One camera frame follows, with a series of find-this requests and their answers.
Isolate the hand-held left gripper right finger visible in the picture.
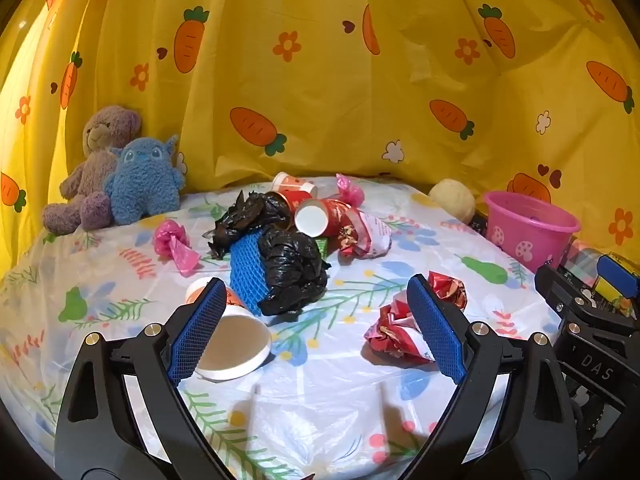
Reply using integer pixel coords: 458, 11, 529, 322
400, 274, 583, 480

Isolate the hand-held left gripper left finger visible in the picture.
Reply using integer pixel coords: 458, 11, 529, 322
55, 276, 228, 480

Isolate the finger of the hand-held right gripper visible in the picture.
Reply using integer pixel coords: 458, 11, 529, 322
534, 264, 573, 323

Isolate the white orange paper cup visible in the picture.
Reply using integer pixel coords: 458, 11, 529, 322
184, 277, 273, 382

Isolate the pink plastic bucket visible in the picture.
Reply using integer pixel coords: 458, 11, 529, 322
482, 191, 582, 275

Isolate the blue foam net sleeve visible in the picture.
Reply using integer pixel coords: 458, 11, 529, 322
229, 230, 276, 317

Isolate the fruit print paper cup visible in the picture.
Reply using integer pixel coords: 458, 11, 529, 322
271, 171, 318, 198

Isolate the crumpled red white wrapper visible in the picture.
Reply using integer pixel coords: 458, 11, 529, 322
364, 295, 436, 366

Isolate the pink plastic bag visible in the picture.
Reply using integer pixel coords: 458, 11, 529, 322
336, 174, 374, 209
152, 219, 202, 277

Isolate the white red snack wrapper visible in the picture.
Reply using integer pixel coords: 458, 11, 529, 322
339, 209, 393, 261

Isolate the crumpled black plastic bag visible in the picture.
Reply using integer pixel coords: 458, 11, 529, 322
257, 225, 332, 317
202, 190, 292, 261

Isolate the cream plush ball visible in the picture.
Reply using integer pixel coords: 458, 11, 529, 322
429, 178, 476, 224

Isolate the floral plastic tablecloth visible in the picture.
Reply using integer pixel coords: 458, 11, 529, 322
0, 175, 576, 480

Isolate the blue plush monster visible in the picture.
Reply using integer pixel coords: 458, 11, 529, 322
104, 134, 187, 226

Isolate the red patterned paper cup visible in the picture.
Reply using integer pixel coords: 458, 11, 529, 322
294, 198, 353, 237

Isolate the purple teddy bear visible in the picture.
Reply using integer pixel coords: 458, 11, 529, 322
41, 105, 143, 235

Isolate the yellow carrot print curtain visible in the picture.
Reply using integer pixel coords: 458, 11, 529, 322
0, 0, 640, 281

